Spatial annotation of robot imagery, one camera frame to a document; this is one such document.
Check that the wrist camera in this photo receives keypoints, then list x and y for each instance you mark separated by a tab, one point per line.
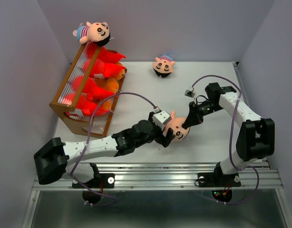
161	118
190	92

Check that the red shark plush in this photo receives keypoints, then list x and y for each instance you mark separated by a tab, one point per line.
86	105
91	91
102	69
105	55

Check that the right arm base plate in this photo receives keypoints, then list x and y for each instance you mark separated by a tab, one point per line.
210	180

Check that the aluminium frame rail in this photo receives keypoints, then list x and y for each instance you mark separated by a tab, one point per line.
181	176

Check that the wooden toy shelf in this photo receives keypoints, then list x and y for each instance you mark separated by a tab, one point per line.
74	82

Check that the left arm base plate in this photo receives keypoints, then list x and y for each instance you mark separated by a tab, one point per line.
105	180

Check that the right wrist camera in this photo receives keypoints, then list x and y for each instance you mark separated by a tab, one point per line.
190	92

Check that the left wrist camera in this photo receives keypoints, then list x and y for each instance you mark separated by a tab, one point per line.
161	118

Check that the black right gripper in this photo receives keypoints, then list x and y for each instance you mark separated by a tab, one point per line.
193	117

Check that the orange shark plush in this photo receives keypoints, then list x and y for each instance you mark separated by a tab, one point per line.
109	84
106	104
119	76

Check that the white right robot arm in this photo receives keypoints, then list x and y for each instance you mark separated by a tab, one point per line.
256	138

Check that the red shark plush back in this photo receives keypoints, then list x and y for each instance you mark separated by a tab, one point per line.
86	105

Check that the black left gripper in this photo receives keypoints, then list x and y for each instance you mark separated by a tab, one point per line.
164	141

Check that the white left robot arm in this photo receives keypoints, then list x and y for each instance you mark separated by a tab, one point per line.
63	160

